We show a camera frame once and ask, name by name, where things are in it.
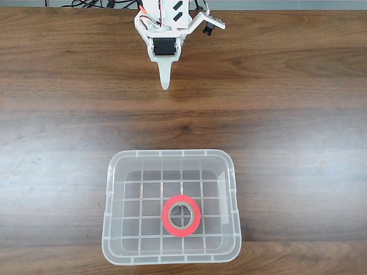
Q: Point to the red tape roll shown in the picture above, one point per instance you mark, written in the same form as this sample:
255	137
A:
167	226

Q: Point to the clear plastic box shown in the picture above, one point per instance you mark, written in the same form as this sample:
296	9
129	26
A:
132	206

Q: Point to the black camera on white bracket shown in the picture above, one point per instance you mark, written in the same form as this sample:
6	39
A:
208	28

